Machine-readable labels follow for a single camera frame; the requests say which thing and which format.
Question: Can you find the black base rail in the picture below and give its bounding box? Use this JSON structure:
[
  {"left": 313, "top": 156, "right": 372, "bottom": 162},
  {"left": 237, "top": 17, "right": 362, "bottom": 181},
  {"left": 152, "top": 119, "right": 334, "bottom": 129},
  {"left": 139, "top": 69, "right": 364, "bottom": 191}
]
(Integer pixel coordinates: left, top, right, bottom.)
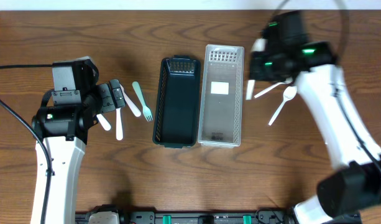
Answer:
[{"left": 75, "top": 205, "right": 296, "bottom": 224}]

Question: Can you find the clear plastic basket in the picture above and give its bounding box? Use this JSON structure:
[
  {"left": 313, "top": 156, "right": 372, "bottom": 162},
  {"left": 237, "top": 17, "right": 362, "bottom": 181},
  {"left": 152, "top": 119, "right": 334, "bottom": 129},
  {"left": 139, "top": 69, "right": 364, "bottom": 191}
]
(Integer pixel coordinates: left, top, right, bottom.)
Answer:
[{"left": 198, "top": 44, "right": 244, "bottom": 148}]

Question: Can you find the white thick-handled spoon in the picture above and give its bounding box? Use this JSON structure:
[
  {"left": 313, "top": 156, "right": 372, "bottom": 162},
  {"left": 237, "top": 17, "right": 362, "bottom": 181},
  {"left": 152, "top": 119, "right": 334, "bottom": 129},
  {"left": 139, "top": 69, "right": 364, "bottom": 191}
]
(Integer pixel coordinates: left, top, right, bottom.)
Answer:
[{"left": 116, "top": 108, "right": 124, "bottom": 141}]

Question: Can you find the white fork long handle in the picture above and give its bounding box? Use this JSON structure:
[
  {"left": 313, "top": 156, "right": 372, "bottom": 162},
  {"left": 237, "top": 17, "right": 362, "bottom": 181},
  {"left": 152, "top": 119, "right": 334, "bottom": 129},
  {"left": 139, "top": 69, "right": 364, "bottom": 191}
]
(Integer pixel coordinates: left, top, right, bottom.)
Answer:
[{"left": 120, "top": 85, "right": 142, "bottom": 117}]

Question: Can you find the dark green plastic basket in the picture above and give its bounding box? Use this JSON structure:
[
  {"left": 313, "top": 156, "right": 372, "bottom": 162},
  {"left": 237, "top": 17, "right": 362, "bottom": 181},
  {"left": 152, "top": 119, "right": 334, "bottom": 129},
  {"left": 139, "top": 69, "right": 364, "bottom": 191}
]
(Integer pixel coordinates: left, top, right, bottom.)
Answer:
[{"left": 152, "top": 55, "right": 201, "bottom": 148}]

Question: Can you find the white thin spoon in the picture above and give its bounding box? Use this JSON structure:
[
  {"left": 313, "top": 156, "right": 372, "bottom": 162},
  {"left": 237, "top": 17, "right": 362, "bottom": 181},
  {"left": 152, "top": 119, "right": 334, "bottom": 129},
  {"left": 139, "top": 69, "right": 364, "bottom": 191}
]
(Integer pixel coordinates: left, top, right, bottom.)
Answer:
[
  {"left": 268, "top": 86, "right": 297, "bottom": 126},
  {"left": 246, "top": 80, "right": 255, "bottom": 100},
  {"left": 254, "top": 82, "right": 288, "bottom": 98}
]

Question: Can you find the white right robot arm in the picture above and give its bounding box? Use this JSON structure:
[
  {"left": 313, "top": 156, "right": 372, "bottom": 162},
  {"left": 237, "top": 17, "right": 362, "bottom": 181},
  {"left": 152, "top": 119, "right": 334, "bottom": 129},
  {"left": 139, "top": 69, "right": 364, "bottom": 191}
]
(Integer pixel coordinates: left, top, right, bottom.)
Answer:
[{"left": 250, "top": 27, "right": 381, "bottom": 223}]

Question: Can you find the mint green plastic fork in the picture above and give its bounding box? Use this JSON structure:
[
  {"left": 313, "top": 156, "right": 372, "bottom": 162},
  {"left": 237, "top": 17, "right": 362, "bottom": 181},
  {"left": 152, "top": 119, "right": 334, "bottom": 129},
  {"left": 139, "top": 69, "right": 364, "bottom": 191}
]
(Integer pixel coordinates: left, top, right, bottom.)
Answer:
[{"left": 132, "top": 82, "right": 153, "bottom": 122}]

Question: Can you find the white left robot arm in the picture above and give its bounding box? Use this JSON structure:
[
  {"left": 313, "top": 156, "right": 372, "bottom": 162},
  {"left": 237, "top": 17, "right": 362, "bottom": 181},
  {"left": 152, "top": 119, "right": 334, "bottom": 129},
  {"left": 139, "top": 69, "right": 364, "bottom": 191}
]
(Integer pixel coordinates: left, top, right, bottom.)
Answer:
[{"left": 30, "top": 79, "right": 131, "bottom": 223}]

